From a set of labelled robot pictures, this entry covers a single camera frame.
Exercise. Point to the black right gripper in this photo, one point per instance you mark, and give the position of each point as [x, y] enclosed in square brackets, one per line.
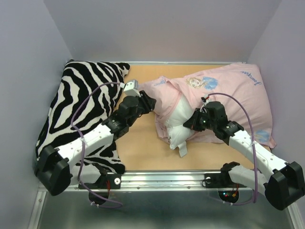
[192, 122]

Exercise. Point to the pink printed pillowcase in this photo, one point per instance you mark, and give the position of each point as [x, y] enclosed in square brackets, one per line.
[238, 87]

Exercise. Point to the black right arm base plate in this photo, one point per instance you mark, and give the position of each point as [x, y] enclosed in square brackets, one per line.
[218, 180]

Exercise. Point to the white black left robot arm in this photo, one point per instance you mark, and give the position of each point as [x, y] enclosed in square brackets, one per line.
[54, 166]

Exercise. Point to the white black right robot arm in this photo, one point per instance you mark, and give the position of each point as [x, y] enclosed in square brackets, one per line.
[235, 136]

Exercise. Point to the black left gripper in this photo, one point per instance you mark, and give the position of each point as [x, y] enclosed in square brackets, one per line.
[148, 103]

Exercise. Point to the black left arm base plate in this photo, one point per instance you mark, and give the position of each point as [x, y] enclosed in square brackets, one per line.
[108, 181]

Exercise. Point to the white pillow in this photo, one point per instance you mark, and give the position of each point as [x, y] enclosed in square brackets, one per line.
[177, 133]

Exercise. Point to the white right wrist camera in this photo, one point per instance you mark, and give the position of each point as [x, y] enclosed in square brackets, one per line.
[206, 99]

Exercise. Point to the aluminium front mounting rail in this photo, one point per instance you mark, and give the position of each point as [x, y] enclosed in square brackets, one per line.
[175, 180]

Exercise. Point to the aluminium rear table rail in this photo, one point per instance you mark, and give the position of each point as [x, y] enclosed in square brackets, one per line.
[177, 63]

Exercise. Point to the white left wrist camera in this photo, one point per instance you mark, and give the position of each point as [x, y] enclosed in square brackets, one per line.
[131, 88]

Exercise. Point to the white inner pillow tag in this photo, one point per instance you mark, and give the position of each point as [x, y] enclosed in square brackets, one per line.
[183, 149]

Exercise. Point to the zebra striped pillow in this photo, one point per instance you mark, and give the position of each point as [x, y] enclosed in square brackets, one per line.
[88, 93]

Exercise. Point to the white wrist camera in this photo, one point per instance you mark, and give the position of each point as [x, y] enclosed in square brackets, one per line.
[131, 88]
[206, 99]

